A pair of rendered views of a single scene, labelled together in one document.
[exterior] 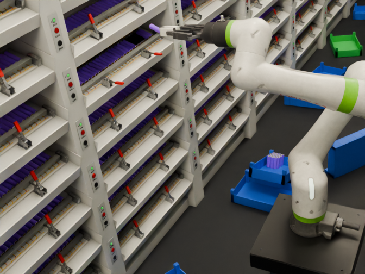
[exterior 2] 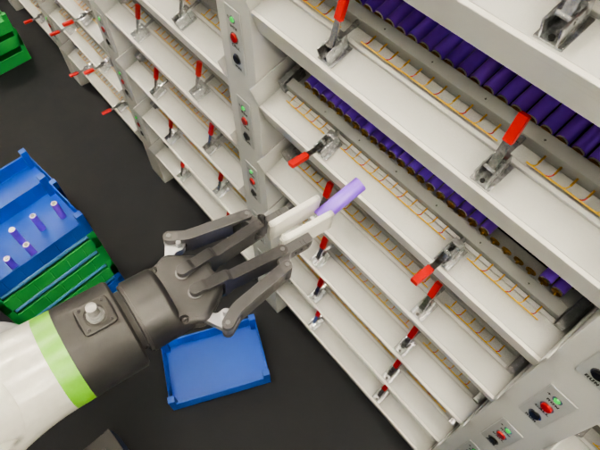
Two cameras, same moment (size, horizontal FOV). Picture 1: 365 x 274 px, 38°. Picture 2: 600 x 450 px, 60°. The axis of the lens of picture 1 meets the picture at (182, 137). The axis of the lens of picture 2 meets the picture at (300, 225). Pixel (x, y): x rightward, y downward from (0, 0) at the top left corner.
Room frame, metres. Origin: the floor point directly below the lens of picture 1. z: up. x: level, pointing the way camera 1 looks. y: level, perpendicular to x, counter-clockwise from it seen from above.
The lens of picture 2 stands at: (1.92, -0.31, 1.59)
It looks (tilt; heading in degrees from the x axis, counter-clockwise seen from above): 57 degrees down; 106
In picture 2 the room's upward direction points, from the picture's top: straight up
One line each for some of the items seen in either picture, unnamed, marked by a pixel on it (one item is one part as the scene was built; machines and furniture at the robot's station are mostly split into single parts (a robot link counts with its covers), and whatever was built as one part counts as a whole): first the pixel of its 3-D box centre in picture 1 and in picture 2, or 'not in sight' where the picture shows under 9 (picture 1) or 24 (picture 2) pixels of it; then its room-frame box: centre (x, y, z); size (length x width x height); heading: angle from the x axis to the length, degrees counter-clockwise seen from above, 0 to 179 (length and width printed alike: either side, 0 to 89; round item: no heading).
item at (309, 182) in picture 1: (308, 191); not in sight; (1.55, -0.44, 0.51); 0.16 x 0.13 x 0.19; 171
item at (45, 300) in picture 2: not in sight; (43, 263); (1.01, 0.17, 0.28); 0.30 x 0.20 x 0.08; 62
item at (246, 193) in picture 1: (264, 191); not in sight; (2.16, -0.39, 0.04); 0.30 x 0.20 x 0.08; 56
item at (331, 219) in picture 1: (323, 222); not in sight; (1.51, -0.49, 0.39); 0.26 x 0.15 x 0.06; 58
